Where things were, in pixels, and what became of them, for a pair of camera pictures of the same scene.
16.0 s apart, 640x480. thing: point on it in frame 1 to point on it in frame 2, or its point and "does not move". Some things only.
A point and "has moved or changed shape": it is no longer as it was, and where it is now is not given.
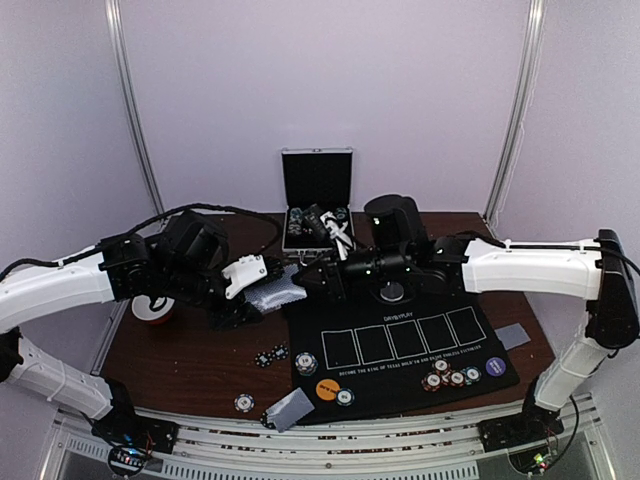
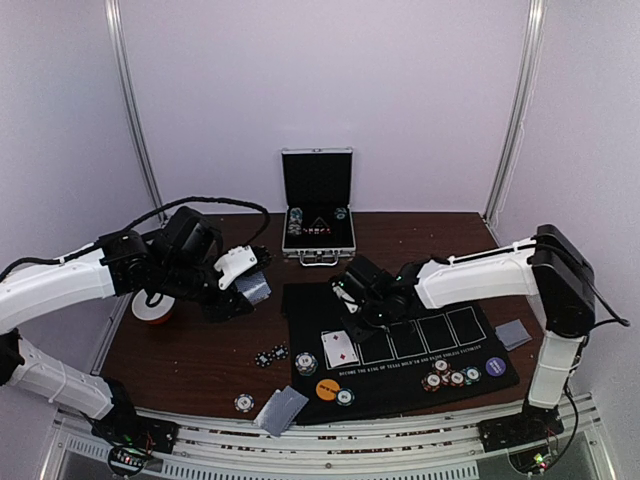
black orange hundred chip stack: [457, 378] does not move
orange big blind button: [327, 389] does not move
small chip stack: [306, 363] does not move
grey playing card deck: [273, 295] has moved or changed shape
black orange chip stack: [440, 366] does not move
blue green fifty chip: [345, 397] does not move
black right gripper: [330, 277] to [360, 325]
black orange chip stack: [431, 382] does not move
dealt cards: [290, 410] has moved or changed shape
